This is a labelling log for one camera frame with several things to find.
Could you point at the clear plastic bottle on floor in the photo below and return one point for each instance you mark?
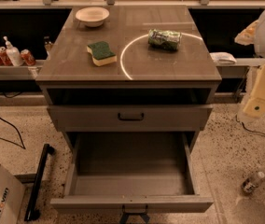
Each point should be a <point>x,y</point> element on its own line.
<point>253,182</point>

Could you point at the small dark glass bottle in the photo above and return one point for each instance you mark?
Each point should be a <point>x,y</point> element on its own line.
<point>47,44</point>

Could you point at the green and yellow sponge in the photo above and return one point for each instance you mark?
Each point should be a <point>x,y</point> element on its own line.
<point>101,53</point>

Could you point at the open grey lower drawer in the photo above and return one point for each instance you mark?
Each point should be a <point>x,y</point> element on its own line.
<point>131,172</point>

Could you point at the grey drawer cabinet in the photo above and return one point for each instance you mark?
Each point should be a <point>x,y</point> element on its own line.
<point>142,74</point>

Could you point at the green crushed can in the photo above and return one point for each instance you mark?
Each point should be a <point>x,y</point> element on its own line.
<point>164,39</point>

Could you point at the closed grey upper drawer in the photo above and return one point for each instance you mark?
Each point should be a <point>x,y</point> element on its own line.
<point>129,118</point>

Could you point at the grey side shelf left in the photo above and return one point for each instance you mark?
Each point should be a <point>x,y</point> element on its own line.
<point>21,72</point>

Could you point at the white ceramic bowl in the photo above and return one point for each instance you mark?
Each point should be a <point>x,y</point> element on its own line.
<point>92,16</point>

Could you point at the red soda can right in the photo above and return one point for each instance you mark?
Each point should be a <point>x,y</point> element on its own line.
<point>28,57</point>

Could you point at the folded white cloth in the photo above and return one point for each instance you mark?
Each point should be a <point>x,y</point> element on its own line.
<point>223,58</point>

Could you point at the black clamp under drawer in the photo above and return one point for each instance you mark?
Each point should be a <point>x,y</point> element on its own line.
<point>126,215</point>

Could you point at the black metal bar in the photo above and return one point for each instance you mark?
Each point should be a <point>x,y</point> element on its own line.
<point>31,212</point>

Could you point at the red soda can middle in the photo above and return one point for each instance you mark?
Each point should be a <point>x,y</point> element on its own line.
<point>3,55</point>

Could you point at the white soap pump bottle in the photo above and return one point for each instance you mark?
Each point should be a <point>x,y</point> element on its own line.
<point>13,53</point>

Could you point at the white cardboard box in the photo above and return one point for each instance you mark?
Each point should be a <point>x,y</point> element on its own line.
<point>0,199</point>

